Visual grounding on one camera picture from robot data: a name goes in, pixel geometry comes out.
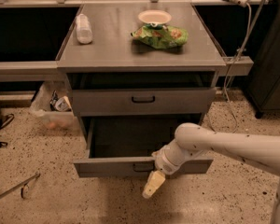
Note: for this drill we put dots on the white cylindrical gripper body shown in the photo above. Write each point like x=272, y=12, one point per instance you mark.
x=162, y=164

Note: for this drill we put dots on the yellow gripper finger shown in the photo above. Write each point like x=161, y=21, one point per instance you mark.
x=154, y=182

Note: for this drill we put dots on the grey drawer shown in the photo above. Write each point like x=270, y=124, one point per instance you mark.
x=141, y=102
x=123, y=147

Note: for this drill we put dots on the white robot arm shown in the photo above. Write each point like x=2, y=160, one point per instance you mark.
x=192, y=140

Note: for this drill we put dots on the grey top drawer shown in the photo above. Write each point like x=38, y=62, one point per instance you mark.
x=141, y=102

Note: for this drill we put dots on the grey drawer cabinet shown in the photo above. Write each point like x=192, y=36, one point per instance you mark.
x=114, y=60

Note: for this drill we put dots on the dark rolling cabinet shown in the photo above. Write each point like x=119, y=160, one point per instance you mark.
x=262, y=86

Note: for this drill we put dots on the green chip bag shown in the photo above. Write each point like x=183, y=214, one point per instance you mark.
x=161, y=36

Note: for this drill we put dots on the clear plastic storage bin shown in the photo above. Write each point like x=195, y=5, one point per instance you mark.
x=52, y=108

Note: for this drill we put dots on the metal rod with wheel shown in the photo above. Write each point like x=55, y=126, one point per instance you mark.
x=21, y=184

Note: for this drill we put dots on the white paper bowl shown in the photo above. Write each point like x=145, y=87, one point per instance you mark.
x=155, y=17

